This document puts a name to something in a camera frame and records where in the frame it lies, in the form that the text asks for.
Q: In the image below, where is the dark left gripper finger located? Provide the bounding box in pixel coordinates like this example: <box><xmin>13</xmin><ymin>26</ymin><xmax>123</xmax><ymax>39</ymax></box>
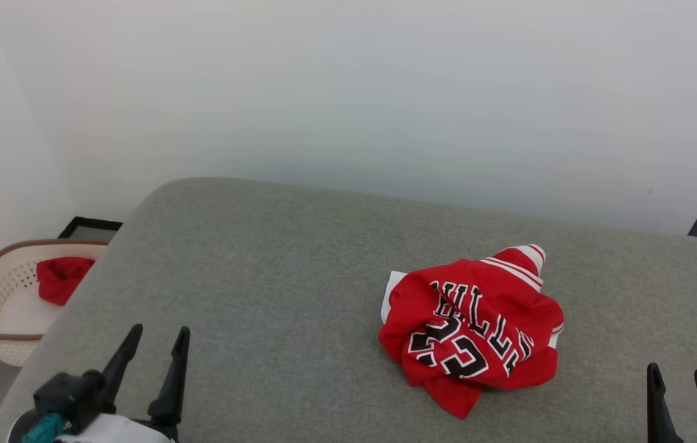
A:
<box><xmin>101</xmin><ymin>324</ymin><xmax>143</xmax><ymax>413</ymax></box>
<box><xmin>148</xmin><ymin>327</ymin><xmax>191</xmax><ymax>441</ymax></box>

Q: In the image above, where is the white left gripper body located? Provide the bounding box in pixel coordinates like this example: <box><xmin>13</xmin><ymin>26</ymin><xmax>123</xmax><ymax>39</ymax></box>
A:
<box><xmin>56</xmin><ymin>413</ymin><xmax>174</xmax><ymax>443</ymax></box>

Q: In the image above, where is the red basketball jersey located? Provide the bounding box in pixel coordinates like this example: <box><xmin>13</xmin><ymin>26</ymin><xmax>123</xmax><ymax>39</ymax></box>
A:
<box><xmin>378</xmin><ymin>244</ymin><xmax>565</xmax><ymax>420</ymax></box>

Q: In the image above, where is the red cloth in basket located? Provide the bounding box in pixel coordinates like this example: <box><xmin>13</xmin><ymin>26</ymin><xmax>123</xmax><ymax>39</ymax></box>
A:
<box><xmin>36</xmin><ymin>257</ymin><xmax>95</xmax><ymax>306</ymax></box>

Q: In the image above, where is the cream perforated laundry basket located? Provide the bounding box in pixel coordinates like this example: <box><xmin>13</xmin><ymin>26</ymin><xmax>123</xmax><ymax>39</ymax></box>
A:
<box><xmin>0</xmin><ymin>239</ymin><xmax>109</xmax><ymax>368</ymax></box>

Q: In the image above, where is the grey cable with teal plug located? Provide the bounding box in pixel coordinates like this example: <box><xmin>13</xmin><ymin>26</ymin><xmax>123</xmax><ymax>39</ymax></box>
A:
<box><xmin>21</xmin><ymin>412</ymin><xmax>66</xmax><ymax>443</ymax></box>

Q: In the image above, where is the black rectangular frame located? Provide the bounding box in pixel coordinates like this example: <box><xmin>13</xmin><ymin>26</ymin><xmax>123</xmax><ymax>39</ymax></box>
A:
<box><xmin>58</xmin><ymin>217</ymin><xmax>123</xmax><ymax>241</ymax></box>

